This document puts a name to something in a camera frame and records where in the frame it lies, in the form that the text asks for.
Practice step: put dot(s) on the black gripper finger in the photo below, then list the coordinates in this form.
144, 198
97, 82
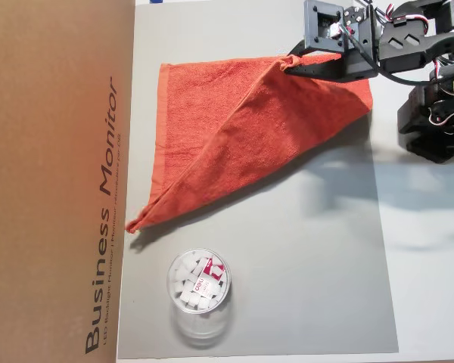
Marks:
318, 70
299, 51

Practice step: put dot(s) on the orange terry towel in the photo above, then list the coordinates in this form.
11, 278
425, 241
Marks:
249, 143

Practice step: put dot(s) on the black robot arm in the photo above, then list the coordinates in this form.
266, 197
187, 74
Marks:
401, 49

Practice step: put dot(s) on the black perforated clamp plate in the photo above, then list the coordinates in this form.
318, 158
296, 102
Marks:
439, 153

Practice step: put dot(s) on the grey table mat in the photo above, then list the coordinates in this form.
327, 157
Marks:
287, 283

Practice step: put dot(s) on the red white eraser wrapper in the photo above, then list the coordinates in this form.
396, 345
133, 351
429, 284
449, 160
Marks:
212, 268

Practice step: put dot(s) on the white eraser cube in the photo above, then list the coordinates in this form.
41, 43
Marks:
178, 290
194, 300
189, 262

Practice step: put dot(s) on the white eraser with red label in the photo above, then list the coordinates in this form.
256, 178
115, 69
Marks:
204, 288

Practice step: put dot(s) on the clear plastic jar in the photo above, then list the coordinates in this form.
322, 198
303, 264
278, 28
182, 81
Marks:
198, 325

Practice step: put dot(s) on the brown cardboard monitor box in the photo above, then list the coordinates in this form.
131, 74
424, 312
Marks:
41, 170

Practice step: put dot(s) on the black square wrist camera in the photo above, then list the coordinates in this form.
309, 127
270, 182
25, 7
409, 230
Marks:
312, 22

